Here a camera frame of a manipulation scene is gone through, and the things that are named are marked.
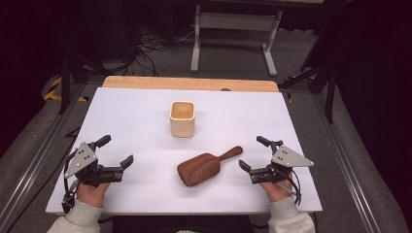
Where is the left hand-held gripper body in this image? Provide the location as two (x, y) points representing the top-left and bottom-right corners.
(63, 141), (125, 187)

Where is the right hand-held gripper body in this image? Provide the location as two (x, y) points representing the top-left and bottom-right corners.
(250, 139), (315, 185)

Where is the brown wooden hairbrush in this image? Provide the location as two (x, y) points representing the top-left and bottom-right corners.
(176, 145), (244, 188)

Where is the square bamboo cup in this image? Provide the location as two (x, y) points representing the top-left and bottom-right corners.
(169, 100), (196, 139)

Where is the person's right hand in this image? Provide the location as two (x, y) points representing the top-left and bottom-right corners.
(258, 172), (294, 204)

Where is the person's left hand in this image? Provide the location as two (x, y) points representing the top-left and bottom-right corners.
(76, 182), (112, 209)

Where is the white table cover board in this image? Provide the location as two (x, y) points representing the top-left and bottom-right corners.
(45, 86), (324, 216)

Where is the yellow black hazard tape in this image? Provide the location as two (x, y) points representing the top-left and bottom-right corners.
(43, 76), (89, 103)
(283, 75), (317, 105)

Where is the black tripod stand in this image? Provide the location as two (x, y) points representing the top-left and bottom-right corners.
(278, 13), (338, 124)
(52, 0), (108, 116)

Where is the person's dark lap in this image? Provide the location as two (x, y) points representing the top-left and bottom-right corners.
(111, 215), (256, 233)

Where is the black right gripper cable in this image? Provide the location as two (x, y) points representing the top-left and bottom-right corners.
(278, 168), (303, 207)

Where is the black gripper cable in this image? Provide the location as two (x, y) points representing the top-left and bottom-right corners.
(278, 168), (303, 207)
(60, 150), (81, 215)

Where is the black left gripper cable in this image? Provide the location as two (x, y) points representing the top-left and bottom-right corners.
(60, 150), (81, 215)

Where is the grey metal floor rail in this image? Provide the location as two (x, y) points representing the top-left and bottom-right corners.
(0, 83), (87, 231)
(310, 92), (383, 233)

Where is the bundle of black floor cables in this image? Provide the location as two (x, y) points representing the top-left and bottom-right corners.
(110, 0), (198, 78)

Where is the white metal table frame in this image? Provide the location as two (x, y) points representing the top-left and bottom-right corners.
(189, 3), (284, 78)

